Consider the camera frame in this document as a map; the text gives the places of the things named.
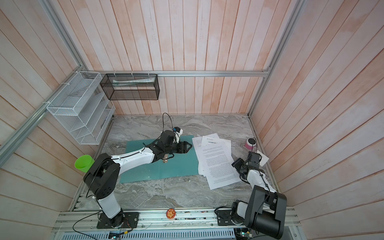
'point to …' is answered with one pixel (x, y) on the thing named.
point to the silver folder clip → (165, 158)
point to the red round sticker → (170, 213)
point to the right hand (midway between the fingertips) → (237, 164)
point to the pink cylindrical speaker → (251, 144)
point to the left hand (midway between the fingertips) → (188, 148)
